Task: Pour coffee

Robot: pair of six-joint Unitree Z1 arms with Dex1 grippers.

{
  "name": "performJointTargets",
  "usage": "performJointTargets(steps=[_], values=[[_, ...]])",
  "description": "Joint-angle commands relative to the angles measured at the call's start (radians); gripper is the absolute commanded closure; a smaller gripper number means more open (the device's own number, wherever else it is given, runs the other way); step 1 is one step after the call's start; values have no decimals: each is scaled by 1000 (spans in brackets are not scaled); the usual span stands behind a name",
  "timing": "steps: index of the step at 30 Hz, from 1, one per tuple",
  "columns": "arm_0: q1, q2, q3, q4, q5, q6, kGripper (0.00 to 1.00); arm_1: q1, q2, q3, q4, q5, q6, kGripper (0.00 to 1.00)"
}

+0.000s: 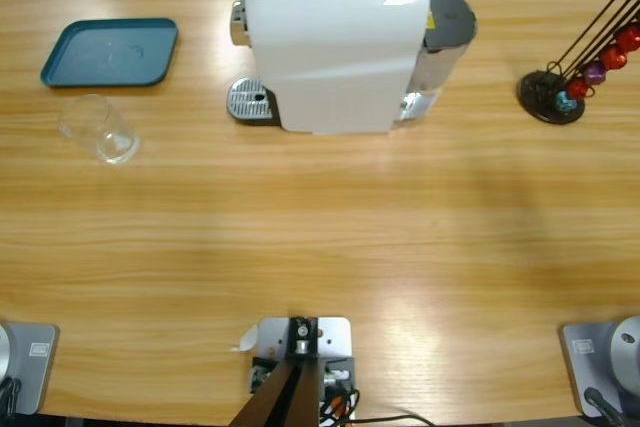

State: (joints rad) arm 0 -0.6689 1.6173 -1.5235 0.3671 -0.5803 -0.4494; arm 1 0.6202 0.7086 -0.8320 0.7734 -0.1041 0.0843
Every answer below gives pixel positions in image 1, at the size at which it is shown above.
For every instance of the black capsule holder with rods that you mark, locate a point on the black capsule holder with rods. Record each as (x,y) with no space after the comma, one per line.
(537,92)

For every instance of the teal plastic tray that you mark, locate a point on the teal plastic tray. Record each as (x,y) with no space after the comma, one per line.
(110,52)

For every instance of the drip tray with metal grate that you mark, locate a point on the drip tray with metal grate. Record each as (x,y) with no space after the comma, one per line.
(245,99)

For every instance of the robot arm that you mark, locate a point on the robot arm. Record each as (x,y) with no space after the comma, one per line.
(625,347)
(30,367)

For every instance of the teal coffee capsule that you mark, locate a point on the teal coffee capsule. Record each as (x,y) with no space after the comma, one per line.
(565,102)

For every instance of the red coffee capsule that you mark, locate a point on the red coffee capsule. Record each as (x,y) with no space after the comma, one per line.
(579,89)
(629,37)
(614,58)

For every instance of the white block with dark post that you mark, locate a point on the white block with dark post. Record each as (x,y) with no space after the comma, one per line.
(330,337)

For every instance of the white tape piece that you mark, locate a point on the white tape piece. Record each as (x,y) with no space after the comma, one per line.
(247,339)

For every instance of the white capsule coffee machine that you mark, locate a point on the white capsule coffee machine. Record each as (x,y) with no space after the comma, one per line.
(325,62)

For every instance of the water tank with grey lid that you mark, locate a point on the water tank with grey lid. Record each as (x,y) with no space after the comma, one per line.
(450,17)

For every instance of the purple coffee capsule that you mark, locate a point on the purple coffee capsule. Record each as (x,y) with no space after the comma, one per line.
(595,73)

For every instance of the clear glass cup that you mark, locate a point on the clear glass cup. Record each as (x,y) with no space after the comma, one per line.
(100,127)

